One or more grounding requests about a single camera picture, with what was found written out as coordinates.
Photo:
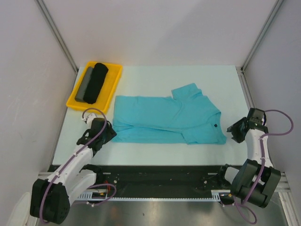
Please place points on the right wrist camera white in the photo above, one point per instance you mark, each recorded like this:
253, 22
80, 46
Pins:
257, 116

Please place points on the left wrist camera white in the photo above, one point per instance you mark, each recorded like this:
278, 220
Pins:
87, 119

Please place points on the grey slotted cable duct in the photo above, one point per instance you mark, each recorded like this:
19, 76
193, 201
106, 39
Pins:
214, 196

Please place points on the left aluminium frame post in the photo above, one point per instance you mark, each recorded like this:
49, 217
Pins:
56, 33

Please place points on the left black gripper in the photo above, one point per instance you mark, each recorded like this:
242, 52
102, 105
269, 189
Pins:
110, 133

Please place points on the right aluminium frame post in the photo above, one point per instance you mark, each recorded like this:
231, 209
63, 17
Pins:
264, 30

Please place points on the yellow plastic tray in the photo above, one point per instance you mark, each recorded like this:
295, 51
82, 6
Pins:
106, 93

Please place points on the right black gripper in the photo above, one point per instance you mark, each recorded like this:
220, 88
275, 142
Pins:
236, 137

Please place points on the aluminium frame post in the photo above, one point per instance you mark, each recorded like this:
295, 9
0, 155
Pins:
56, 33
264, 30

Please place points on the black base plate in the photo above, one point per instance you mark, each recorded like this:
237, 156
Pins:
163, 181

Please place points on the rolled black t-shirt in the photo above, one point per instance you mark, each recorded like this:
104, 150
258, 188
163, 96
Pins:
95, 84

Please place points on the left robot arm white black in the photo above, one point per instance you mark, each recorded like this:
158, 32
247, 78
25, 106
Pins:
52, 197

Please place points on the turquoise t-shirt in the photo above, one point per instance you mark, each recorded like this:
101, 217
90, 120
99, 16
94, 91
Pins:
186, 117

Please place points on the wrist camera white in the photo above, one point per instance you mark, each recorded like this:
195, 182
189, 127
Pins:
87, 119
257, 116

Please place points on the rolled grey t-shirt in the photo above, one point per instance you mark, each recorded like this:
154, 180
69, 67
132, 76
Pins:
83, 86

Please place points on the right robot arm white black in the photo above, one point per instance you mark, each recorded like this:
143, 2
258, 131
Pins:
257, 179

